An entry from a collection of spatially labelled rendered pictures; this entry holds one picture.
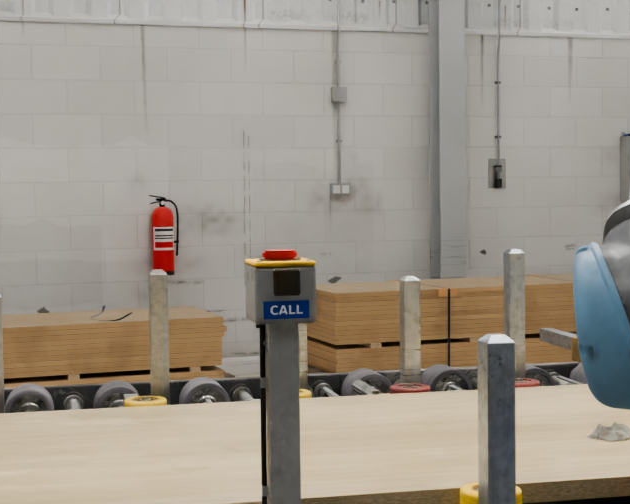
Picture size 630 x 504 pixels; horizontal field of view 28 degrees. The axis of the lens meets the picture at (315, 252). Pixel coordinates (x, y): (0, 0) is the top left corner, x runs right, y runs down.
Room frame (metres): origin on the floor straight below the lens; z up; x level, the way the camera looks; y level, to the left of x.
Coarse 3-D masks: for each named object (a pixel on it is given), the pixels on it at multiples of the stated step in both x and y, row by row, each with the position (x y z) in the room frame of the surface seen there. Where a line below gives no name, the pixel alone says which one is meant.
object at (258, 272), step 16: (256, 272) 1.39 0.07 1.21; (272, 272) 1.39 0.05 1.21; (304, 272) 1.40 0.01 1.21; (256, 288) 1.39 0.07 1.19; (272, 288) 1.39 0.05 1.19; (304, 288) 1.40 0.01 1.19; (256, 304) 1.39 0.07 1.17; (256, 320) 1.39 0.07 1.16; (272, 320) 1.39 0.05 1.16; (288, 320) 1.39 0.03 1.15; (304, 320) 1.40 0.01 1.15
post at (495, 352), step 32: (480, 352) 1.48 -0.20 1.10; (512, 352) 1.47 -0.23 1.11; (480, 384) 1.49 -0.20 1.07; (512, 384) 1.47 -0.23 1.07; (480, 416) 1.49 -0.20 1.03; (512, 416) 1.47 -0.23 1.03; (480, 448) 1.49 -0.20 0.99; (512, 448) 1.47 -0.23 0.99; (480, 480) 1.49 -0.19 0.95; (512, 480) 1.47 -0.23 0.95
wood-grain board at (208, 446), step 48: (0, 432) 2.07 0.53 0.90; (48, 432) 2.07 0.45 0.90; (96, 432) 2.06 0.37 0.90; (144, 432) 2.06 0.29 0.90; (192, 432) 2.05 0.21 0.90; (240, 432) 2.05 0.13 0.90; (336, 432) 2.03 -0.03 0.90; (384, 432) 2.03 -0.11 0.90; (432, 432) 2.02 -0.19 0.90; (528, 432) 2.01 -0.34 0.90; (576, 432) 2.01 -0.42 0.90; (0, 480) 1.73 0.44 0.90; (48, 480) 1.72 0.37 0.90; (96, 480) 1.72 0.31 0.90; (144, 480) 1.71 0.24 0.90; (192, 480) 1.71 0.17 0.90; (240, 480) 1.71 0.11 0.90; (336, 480) 1.70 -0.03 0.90; (384, 480) 1.70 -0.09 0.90; (432, 480) 1.69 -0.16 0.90; (528, 480) 1.69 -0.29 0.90; (576, 480) 1.69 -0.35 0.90; (624, 480) 1.70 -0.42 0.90
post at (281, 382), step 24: (264, 336) 1.42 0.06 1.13; (288, 336) 1.41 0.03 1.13; (264, 360) 1.42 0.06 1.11; (288, 360) 1.41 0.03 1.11; (264, 384) 1.42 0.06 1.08; (288, 384) 1.41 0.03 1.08; (264, 408) 1.42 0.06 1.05; (288, 408) 1.41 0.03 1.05; (264, 432) 1.42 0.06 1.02; (288, 432) 1.41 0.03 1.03; (264, 456) 1.42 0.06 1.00; (288, 456) 1.41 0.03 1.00; (264, 480) 1.42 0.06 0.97; (288, 480) 1.41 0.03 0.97
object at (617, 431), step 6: (600, 426) 1.96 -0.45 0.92; (606, 426) 1.99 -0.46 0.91; (612, 426) 1.97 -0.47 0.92; (618, 426) 1.97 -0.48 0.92; (624, 426) 1.97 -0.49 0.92; (594, 432) 1.96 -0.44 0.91; (600, 432) 1.96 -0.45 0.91; (606, 432) 1.96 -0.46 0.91; (612, 432) 1.96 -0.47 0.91; (618, 432) 1.94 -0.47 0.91; (624, 432) 1.96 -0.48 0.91; (594, 438) 1.95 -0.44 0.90; (606, 438) 1.94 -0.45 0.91; (612, 438) 1.93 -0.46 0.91; (618, 438) 1.93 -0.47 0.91; (624, 438) 1.93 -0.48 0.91
